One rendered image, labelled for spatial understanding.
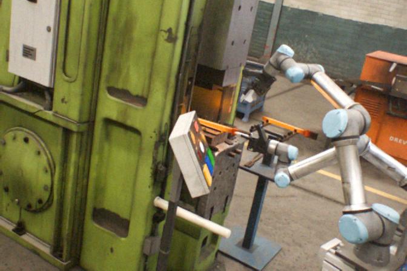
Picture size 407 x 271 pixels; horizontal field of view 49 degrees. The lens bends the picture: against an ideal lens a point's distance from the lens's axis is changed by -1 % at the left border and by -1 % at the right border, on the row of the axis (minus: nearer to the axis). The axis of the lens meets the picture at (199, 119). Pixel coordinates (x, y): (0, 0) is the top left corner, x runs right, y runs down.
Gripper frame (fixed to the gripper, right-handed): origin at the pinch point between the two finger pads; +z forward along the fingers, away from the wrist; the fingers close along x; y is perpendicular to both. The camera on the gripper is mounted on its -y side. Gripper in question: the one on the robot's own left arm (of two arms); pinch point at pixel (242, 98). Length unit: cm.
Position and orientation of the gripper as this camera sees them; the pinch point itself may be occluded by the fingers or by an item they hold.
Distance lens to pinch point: 235.0
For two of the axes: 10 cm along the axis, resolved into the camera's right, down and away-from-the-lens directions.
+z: -5.4, 7.0, 4.7
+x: 5.0, -1.9, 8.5
